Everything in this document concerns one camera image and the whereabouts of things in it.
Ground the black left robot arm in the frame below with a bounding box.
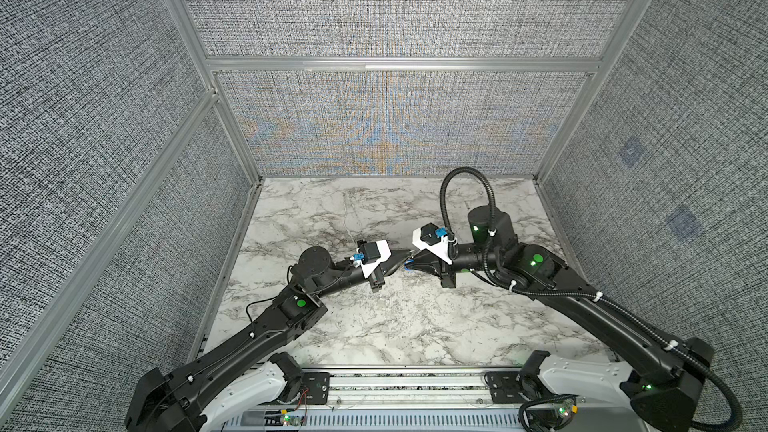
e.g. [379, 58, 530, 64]
[125, 241, 413, 431]

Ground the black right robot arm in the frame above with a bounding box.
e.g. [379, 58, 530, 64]
[407, 206, 740, 431]

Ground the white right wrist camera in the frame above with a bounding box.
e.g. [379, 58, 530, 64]
[412, 223, 456, 265]

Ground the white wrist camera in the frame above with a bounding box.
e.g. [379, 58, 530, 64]
[412, 223, 456, 265]
[349, 240, 392, 279]

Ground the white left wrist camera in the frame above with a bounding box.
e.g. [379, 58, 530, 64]
[349, 240, 392, 279]

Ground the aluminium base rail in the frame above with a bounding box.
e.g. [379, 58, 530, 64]
[221, 365, 649, 432]

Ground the aluminium enclosure frame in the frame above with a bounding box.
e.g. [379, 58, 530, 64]
[0, 0, 682, 403]

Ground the black corrugated cable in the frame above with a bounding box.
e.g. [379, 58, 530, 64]
[439, 167, 744, 432]

